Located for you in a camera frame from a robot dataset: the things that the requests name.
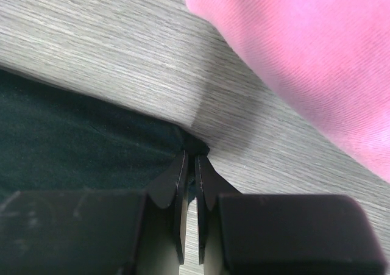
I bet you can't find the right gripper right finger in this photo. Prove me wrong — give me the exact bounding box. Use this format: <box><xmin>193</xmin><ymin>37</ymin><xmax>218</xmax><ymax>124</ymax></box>
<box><xmin>194</xmin><ymin>155</ymin><xmax>387</xmax><ymax>274</ymax></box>

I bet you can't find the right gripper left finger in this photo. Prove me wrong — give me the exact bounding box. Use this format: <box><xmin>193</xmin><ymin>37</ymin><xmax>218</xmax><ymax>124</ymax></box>
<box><xmin>1</xmin><ymin>152</ymin><xmax>189</xmax><ymax>274</ymax></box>

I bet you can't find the black t shirt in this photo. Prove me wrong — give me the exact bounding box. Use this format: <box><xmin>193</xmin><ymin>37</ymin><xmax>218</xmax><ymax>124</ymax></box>
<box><xmin>1</xmin><ymin>71</ymin><xmax>209</xmax><ymax>198</ymax></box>

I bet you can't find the pink folded t shirt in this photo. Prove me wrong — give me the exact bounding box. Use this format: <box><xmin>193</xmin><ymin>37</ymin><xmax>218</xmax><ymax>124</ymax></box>
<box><xmin>185</xmin><ymin>0</ymin><xmax>389</xmax><ymax>180</ymax></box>

